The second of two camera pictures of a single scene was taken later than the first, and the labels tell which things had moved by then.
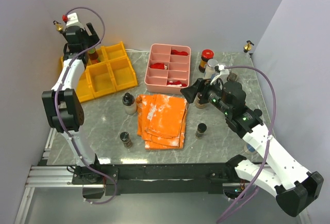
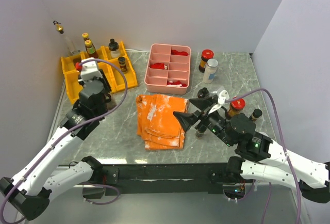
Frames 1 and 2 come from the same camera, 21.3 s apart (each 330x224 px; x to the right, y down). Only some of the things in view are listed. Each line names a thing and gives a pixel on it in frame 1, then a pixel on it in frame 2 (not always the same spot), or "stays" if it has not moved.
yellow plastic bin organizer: [114, 73] stays
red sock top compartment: [175, 52] stays
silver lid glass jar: [210, 69] stays
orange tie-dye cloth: [161, 121] stays
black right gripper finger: [198, 90] -> [186, 119]
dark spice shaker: [125, 138] -> [121, 61]
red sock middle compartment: [158, 65] stays
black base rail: [159, 177] stays
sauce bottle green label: [93, 56] stays
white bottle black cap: [130, 103] -> [113, 46]
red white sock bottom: [177, 83] stays
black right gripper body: [214, 97] -> [215, 123]
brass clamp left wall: [59, 27] stays
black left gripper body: [91, 41] -> [105, 84]
